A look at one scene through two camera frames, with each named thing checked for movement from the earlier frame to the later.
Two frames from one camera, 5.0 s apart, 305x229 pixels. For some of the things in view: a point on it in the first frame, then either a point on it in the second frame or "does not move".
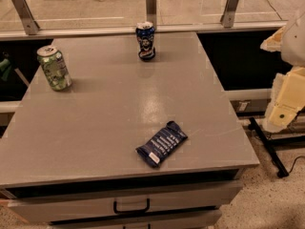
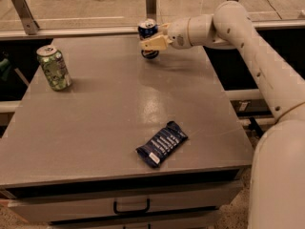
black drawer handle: x=147 y=207 does not move
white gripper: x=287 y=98 -> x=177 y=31
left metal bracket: x=25 y=12 does not move
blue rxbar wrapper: x=160 y=146 does not move
